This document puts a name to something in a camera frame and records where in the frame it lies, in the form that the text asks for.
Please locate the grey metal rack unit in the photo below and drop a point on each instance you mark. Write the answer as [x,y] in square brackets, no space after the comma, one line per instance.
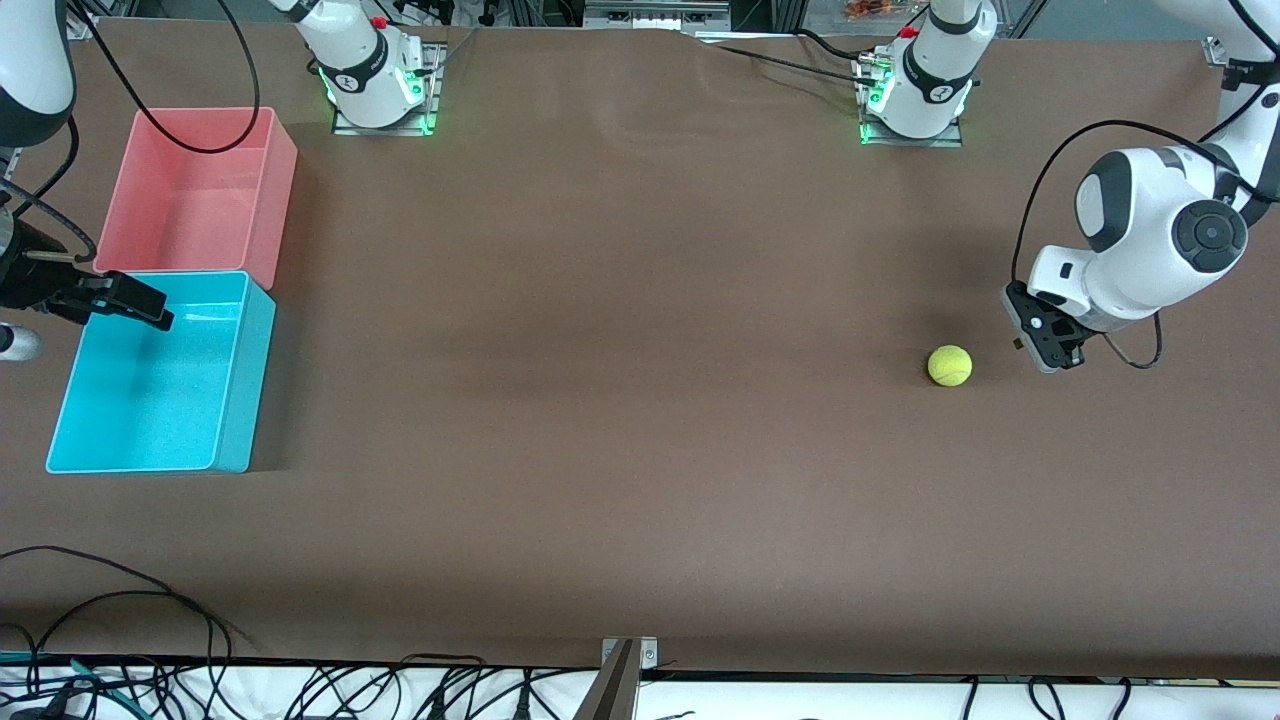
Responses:
[650,15]

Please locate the black power plug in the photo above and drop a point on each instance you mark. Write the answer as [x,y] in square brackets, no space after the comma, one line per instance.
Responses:
[523,702]
[437,705]

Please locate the blue plastic bin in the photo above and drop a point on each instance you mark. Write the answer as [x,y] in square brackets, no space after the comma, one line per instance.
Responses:
[150,400]

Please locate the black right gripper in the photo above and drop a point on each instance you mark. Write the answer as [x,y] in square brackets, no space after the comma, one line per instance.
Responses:
[32,283]

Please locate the grey metal bar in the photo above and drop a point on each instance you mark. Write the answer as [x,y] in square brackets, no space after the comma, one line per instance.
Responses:
[612,690]

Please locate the small metal bracket plate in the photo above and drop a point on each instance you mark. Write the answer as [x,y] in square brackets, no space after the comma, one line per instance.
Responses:
[648,652]

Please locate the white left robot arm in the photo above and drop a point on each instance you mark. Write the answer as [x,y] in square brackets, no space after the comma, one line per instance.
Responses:
[1150,220]

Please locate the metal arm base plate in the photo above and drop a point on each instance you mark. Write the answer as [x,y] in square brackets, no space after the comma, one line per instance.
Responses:
[910,143]
[385,130]

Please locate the pink plastic bin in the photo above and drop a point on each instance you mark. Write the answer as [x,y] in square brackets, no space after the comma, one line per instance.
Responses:
[190,210]

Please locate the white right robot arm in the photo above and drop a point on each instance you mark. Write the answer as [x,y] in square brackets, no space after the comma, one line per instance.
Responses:
[362,70]

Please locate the yellow tennis ball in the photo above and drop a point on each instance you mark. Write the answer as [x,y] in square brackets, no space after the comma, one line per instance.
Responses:
[949,366]

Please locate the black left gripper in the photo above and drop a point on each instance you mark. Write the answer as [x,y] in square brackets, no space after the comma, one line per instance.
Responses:
[1062,327]

